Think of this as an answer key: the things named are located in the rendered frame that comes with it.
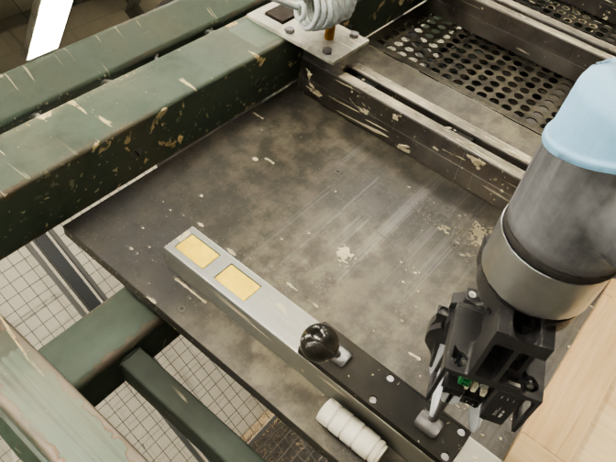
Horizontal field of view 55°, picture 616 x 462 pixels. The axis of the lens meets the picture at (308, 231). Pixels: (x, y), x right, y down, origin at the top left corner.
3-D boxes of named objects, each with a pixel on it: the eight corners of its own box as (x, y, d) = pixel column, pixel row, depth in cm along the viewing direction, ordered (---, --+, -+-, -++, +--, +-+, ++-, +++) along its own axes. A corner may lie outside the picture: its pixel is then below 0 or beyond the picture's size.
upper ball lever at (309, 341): (343, 379, 67) (319, 369, 54) (316, 358, 68) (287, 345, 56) (363, 352, 67) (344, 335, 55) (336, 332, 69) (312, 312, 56)
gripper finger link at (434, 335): (412, 361, 54) (440, 306, 47) (416, 347, 55) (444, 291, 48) (464, 379, 53) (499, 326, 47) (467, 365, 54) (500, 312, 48)
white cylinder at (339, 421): (313, 423, 66) (370, 471, 64) (316, 412, 64) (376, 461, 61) (330, 404, 68) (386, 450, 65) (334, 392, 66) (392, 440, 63)
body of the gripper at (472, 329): (418, 401, 46) (467, 317, 37) (439, 315, 52) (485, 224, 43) (515, 437, 45) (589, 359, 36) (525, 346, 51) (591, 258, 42)
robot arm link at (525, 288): (508, 179, 40) (631, 217, 39) (485, 225, 43) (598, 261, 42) (493, 259, 35) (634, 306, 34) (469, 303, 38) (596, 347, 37)
